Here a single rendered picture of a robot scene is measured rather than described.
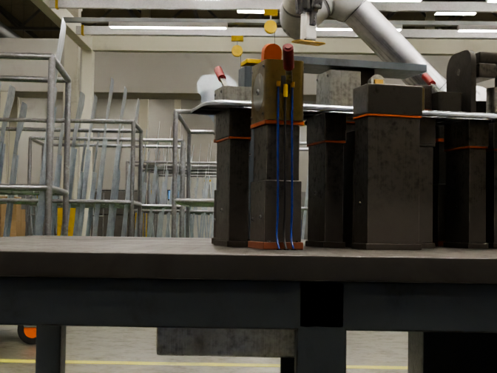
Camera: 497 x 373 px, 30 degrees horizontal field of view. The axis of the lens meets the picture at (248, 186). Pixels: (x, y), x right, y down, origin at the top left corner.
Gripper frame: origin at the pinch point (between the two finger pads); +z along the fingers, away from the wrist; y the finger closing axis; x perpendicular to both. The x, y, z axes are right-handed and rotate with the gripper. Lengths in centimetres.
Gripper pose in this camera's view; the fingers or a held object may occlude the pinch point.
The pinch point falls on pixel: (308, 27)
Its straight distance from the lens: 241.7
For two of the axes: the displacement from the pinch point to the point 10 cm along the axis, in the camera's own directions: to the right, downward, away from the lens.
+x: 8.8, 0.4, 4.8
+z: -0.2, 10.0, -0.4
